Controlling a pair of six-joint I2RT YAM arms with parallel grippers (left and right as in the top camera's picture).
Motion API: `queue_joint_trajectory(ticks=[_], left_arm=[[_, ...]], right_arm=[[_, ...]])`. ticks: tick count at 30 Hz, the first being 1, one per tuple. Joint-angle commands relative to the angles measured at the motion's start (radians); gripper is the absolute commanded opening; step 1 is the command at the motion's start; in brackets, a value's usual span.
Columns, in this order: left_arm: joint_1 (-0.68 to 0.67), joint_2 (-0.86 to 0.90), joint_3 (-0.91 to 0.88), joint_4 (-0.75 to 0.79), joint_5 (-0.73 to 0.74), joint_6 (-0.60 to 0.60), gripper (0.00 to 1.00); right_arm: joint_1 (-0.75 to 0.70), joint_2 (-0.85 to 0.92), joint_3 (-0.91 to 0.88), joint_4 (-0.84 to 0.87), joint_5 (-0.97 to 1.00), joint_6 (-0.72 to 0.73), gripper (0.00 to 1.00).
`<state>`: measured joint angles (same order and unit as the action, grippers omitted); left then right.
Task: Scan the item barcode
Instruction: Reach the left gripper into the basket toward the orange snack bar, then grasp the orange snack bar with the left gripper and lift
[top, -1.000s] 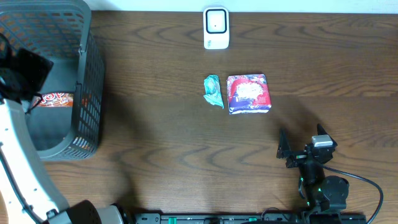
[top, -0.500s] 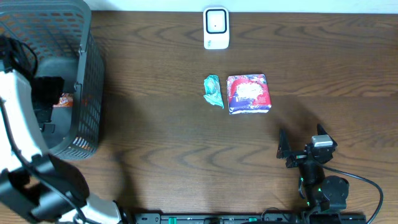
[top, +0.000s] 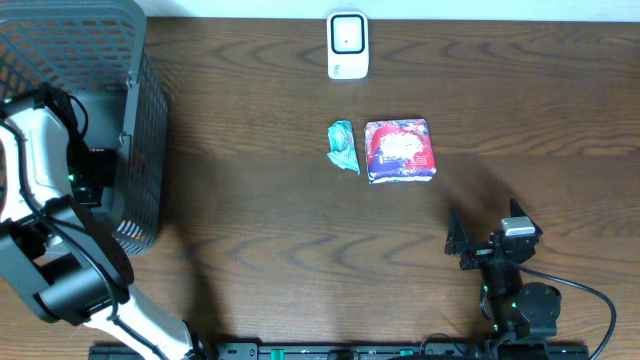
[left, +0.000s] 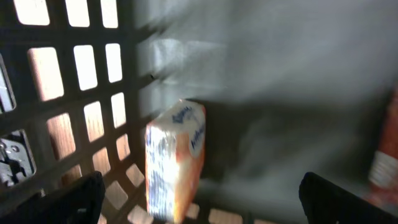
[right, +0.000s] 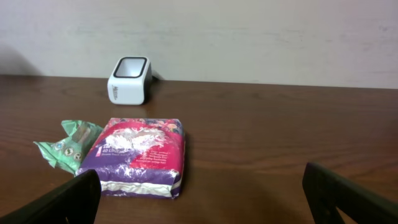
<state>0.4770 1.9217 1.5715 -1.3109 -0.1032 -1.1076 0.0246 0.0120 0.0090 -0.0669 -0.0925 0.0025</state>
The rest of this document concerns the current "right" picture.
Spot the white barcode scanner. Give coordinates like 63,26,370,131
107,56,152,105

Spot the green snack packet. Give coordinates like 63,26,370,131
34,120,103,175

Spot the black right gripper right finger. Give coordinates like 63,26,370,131
302,162,397,223

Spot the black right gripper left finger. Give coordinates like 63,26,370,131
1,170,101,224

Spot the pink purple liner pack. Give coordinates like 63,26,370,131
75,118,185,198

